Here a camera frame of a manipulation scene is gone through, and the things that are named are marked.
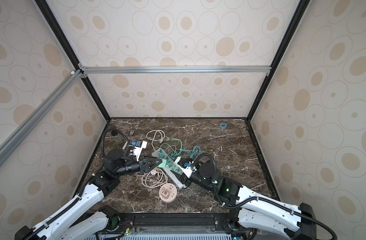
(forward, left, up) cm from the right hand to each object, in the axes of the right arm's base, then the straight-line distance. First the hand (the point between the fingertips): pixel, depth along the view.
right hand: (177, 164), depth 67 cm
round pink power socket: (-5, +4, -23) cm, 23 cm away
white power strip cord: (+32, +14, -24) cm, 42 cm away
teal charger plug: (+17, +12, -18) cm, 27 cm away
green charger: (0, +6, 0) cm, 6 cm away
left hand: (0, +7, +1) cm, 7 cm away
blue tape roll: (+46, -33, -26) cm, 62 cm away
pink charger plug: (-7, +7, -18) cm, 21 cm away
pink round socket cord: (+5, +16, -25) cm, 30 cm away
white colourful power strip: (+1, +4, -3) cm, 5 cm away
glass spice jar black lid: (+30, +43, -18) cm, 56 cm away
